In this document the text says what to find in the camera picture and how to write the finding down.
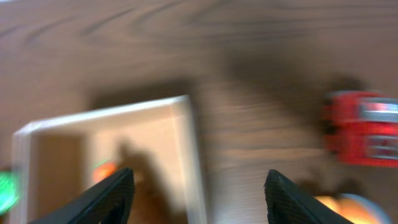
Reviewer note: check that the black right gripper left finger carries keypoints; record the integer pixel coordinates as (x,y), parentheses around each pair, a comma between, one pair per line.
(107,202)

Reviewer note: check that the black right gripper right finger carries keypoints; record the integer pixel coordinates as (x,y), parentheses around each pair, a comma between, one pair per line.
(287,204)

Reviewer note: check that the orange rubber duck toy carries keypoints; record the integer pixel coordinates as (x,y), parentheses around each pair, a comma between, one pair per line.
(356,209)

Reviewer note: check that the red toy car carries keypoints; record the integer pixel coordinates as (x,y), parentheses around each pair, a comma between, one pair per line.
(360,127)

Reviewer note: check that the white cardboard box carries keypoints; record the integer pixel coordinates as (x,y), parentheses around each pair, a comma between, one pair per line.
(55,157)

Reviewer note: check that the green lattice plastic ball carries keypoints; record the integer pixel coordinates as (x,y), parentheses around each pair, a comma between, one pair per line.
(10,190)

